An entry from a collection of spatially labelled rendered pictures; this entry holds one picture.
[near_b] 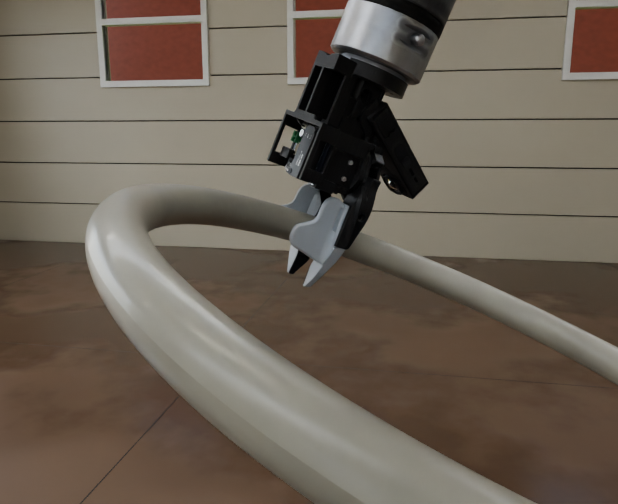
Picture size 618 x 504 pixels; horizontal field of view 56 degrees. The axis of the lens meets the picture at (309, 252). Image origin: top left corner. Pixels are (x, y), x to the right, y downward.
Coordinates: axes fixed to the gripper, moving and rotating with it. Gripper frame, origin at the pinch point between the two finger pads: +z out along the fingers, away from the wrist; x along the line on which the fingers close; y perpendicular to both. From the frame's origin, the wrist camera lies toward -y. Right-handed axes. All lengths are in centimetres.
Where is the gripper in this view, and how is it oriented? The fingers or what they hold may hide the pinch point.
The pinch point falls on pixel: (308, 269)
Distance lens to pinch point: 58.5
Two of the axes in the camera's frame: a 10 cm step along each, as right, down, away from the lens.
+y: -7.9, -2.1, -5.7
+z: -3.8, 9.1, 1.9
